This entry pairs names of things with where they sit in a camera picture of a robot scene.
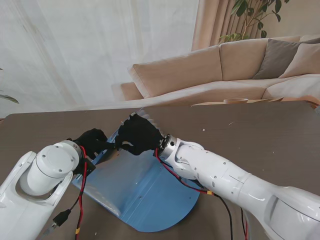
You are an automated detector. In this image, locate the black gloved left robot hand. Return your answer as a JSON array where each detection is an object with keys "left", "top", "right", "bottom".
[{"left": 74, "top": 128, "right": 118, "bottom": 160}]

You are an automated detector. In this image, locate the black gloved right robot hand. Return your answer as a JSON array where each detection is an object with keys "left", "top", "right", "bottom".
[{"left": 115, "top": 113, "right": 163, "bottom": 156}]

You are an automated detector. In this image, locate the blue plastic file folder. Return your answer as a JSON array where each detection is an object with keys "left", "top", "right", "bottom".
[{"left": 71, "top": 107, "right": 201, "bottom": 233}]

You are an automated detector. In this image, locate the beige fabric sofa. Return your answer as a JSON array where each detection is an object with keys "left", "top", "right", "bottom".
[{"left": 120, "top": 36, "right": 320, "bottom": 106}]

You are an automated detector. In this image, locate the white sheer curtain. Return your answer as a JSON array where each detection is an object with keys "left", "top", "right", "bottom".
[{"left": 0, "top": 0, "right": 201, "bottom": 120}]

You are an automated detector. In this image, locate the dark green plant leaf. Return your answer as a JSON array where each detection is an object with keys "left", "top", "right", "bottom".
[{"left": 0, "top": 67, "right": 20, "bottom": 105}]

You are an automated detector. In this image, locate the light wooden side table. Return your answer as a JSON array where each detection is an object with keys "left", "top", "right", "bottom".
[{"left": 191, "top": 96, "right": 285, "bottom": 107}]

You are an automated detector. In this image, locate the beige pleated curtain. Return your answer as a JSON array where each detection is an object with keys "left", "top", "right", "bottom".
[{"left": 191, "top": 0, "right": 258, "bottom": 52}]

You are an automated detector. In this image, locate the grey-brown sofa cushion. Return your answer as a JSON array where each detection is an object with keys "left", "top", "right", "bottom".
[{"left": 252, "top": 38, "right": 308, "bottom": 80}]

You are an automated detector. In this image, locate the green leafy houseplant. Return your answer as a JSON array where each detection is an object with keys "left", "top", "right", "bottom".
[{"left": 217, "top": 0, "right": 291, "bottom": 45}]

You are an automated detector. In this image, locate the beige sofa cushion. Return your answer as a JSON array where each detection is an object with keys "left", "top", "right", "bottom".
[{"left": 277, "top": 42, "right": 320, "bottom": 79}]

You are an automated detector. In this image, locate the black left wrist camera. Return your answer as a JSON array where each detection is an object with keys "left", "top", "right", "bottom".
[{"left": 74, "top": 156, "right": 97, "bottom": 180}]

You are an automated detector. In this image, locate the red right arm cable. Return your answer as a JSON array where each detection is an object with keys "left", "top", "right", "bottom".
[{"left": 154, "top": 148, "right": 249, "bottom": 240}]

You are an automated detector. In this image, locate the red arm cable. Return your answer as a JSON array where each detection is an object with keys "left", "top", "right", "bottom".
[
  {"left": 74, "top": 147, "right": 89, "bottom": 240},
  {"left": 154, "top": 148, "right": 249, "bottom": 240}
]

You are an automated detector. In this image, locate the red left arm cable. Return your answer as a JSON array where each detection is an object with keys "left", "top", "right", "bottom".
[{"left": 74, "top": 147, "right": 89, "bottom": 240}]

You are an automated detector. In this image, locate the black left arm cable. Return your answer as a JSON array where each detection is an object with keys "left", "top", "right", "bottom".
[{"left": 43, "top": 184, "right": 85, "bottom": 237}]

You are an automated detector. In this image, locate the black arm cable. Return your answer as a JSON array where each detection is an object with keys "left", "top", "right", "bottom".
[
  {"left": 214, "top": 194, "right": 235, "bottom": 240},
  {"left": 43, "top": 184, "right": 85, "bottom": 237}
]

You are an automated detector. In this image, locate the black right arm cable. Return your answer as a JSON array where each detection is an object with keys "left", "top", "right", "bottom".
[{"left": 214, "top": 194, "right": 235, "bottom": 240}]

